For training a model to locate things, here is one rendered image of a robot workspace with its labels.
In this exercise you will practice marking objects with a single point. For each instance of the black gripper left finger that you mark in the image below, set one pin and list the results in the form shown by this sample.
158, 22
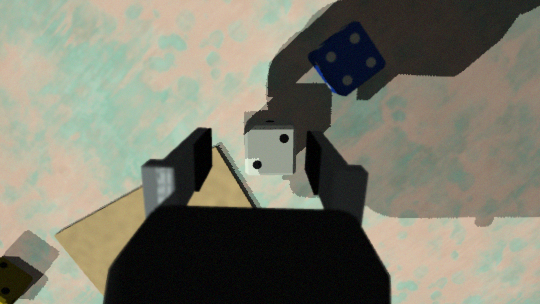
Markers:
174, 179

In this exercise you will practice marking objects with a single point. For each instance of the tan square mat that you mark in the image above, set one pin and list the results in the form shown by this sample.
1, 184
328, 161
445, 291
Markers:
96, 240

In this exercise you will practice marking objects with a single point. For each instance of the grey die with black pips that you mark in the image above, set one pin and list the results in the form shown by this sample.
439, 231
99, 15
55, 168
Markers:
270, 146

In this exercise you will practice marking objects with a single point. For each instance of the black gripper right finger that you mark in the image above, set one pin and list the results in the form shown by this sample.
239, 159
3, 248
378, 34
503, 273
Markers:
339, 185

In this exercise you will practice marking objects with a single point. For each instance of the yellow die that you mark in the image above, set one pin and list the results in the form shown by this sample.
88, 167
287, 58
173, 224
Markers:
13, 281

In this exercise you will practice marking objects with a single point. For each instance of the dark blue die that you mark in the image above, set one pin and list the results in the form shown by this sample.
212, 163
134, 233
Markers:
347, 59

